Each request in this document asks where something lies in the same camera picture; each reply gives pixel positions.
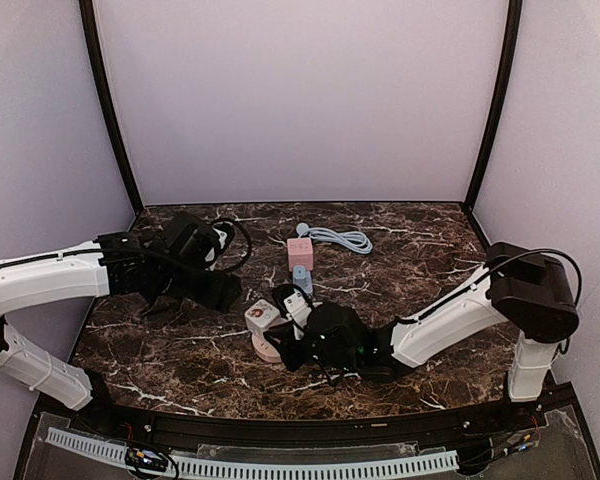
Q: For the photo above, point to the pink cube socket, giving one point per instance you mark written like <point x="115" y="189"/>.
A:
<point x="300" y="253"/>

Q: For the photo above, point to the pink round socket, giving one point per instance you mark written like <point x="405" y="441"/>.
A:
<point x="267" y="347"/>

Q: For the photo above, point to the black left corner post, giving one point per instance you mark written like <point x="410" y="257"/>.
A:
<point x="104" y="94"/>

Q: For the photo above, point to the white slotted cable duct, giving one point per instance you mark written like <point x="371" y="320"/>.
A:
<point x="393" y="461"/>

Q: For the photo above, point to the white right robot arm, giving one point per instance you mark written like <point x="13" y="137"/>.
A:
<point x="526" y="288"/>

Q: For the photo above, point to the white cube socket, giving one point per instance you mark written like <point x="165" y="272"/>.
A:
<point x="262" y="316"/>

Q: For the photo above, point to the small circuit board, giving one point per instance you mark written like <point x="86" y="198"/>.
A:
<point x="145" y="459"/>

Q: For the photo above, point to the black corner post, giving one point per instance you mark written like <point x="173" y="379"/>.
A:
<point x="503" y="74"/>
<point x="104" y="94"/>

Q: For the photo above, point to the black right corner post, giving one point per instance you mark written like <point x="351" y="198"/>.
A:
<point x="503" y="74"/>

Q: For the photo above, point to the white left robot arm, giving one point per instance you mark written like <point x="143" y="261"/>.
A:
<point x="35" y="280"/>

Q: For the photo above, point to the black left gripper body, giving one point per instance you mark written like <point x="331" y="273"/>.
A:
<point x="181" y="293"/>

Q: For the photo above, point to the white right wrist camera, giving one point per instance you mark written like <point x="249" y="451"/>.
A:
<point x="294" y="305"/>

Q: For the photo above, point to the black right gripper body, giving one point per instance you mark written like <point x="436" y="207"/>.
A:
<point x="290" y="347"/>

